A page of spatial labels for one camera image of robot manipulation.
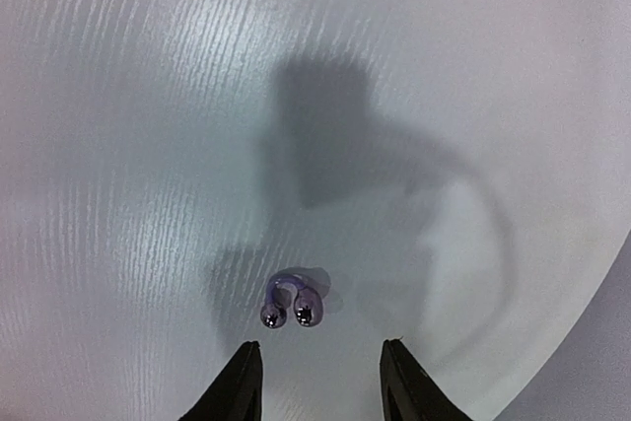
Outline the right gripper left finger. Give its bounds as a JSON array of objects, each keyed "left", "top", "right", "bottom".
[{"left": 179, "top": 341, "right": 263, "bottom": 421}]

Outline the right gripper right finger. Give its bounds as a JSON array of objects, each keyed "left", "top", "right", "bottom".
[{"left": 379, "top": 339, "right": 471, "bottom": 421}]

